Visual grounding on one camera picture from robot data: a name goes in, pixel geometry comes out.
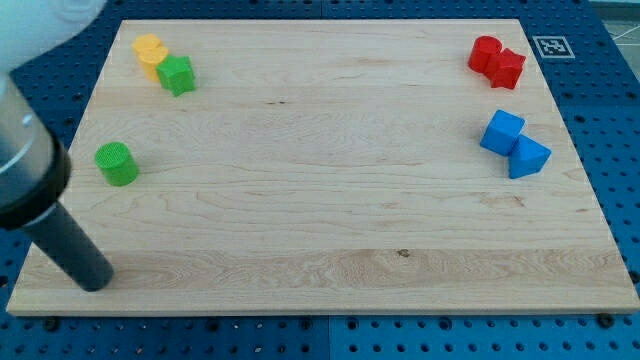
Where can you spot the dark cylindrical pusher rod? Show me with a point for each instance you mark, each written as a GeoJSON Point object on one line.
{"type": "Point", "coordinates": [58, 235]}

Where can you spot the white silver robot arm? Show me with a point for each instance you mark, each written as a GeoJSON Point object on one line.
{"type": "Point", "coordinates": [35, 165]}

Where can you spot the green star block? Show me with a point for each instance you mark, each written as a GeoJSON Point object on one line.
{"type": "Point", "coordinates": [176, 74]}

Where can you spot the red star block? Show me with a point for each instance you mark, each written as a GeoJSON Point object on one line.
{"type": "Point", "coordinates": [504, 69]}

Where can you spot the green cylinder block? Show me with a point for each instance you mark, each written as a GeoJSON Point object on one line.
{"type": "Point", "coordinates": [116, 163]}

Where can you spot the yellow heart block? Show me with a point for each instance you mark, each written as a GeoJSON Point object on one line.
{"type": "Point", "coordinates": [149, 59]}

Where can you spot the yellow cylinder block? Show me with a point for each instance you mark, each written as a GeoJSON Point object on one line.
{"type": "Point", "coordinates": [146, 42]}

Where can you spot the light wooden board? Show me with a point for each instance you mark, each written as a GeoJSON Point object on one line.
{"type": "Point", "coordinates": [328, 167]}

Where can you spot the blue cube block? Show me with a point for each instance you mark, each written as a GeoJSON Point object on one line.
{"type": "Point", "coordinates": [502, 132]}

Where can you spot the red cylinder block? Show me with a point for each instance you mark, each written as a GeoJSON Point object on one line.
{"type": "Point", "coordinates": [483, 49]}

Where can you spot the blue triangular prism block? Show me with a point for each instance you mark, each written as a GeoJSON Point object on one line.
{"type": "Point", "coordinates": [527, 157]}

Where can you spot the black white fiducial tag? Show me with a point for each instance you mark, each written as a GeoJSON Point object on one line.
{"type": "Point", "coordinates": [553, 47]}

